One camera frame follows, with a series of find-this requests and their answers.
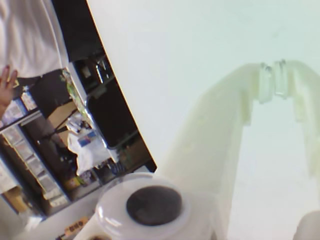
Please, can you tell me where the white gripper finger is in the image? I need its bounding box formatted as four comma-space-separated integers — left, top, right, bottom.
273, 59, 320, 181
74, 62, 273, 240

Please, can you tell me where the person right hand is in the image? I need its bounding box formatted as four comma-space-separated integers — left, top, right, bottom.
0, 64, 19, 118

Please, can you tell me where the black flat screen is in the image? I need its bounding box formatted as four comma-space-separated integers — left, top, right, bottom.
87, 94, 141, 151

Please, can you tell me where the shelf with clear drawers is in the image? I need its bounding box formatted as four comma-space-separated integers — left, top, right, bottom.
0, 117, 71, 208

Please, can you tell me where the person in white shirt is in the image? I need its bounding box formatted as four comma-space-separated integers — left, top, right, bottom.
0, 0, 69, 79

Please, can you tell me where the tan panel with black frame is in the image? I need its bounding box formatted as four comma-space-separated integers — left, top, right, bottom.
32, 72, 81, 136

